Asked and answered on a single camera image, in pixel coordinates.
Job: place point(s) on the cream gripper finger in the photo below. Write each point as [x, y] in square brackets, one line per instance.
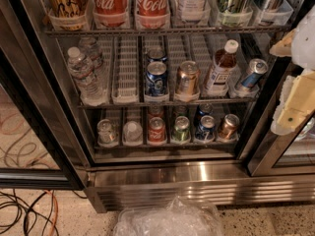
[283, 47]
[297, 101]

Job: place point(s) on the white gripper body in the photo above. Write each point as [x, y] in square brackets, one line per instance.
[305, 43]

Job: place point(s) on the clear water bottle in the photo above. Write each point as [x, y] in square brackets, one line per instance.
[90, 47]
[82, 69]

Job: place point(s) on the right glass fridge door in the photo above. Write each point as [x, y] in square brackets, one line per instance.
[274, 155]

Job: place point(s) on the glass fridge door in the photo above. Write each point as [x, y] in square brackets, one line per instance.
[274, 155]
[34, 74]

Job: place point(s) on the brown tea bottle white cap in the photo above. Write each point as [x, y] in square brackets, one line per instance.
[224, 62]

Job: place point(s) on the copper can bottom shelf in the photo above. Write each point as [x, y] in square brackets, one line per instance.
[228, 126]

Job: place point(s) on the copper can shelf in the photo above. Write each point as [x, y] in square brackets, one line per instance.
[228, 126]
[187, 78]

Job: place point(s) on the blue can bottom shelf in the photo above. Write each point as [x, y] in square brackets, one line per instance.
[205, 130]

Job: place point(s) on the copper can middle shelf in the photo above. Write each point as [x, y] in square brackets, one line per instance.
[187, 78]

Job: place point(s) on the white label bottle top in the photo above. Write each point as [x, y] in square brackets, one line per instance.
[191, 10]

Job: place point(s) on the green can bottom shelf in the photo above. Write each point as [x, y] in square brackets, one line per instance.
[181, 129]

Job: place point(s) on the empty white shelf tray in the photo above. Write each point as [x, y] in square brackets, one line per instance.
[125, 85]

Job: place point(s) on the stainless fridge base grille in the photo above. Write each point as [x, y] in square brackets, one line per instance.
[220, 183]

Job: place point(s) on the silver can bottom shelf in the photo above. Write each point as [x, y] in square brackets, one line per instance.
[106, 132]

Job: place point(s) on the gold can top shelf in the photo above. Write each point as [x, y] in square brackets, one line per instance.
[67, 0]

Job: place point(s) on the left glass fridge door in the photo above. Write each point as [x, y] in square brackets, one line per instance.
[34, 74]

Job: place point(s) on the tilted blue silver can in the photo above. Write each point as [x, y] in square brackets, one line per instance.
[256, 69]

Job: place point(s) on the rear blue can bottom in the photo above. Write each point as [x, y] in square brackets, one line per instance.
[202, 110]

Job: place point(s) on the rear blue Pepsi can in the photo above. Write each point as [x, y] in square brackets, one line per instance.
[156, 55]

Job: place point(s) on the blue pepsi can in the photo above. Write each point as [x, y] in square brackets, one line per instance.
[156, 79]
[156, 55]

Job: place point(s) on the front blue Pepsi can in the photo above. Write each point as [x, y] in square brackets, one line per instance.
[156, 79]

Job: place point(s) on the red Coca-Cola can bottom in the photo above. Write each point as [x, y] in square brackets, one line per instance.
[156, 130]

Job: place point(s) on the rear red can bottom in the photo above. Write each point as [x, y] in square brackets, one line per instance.
[155, 111]

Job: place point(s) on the clear plastic bag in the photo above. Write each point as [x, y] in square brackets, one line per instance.
[180, 217]

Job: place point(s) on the left Coca-Cola can top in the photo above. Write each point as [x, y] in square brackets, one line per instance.
[111, 12]

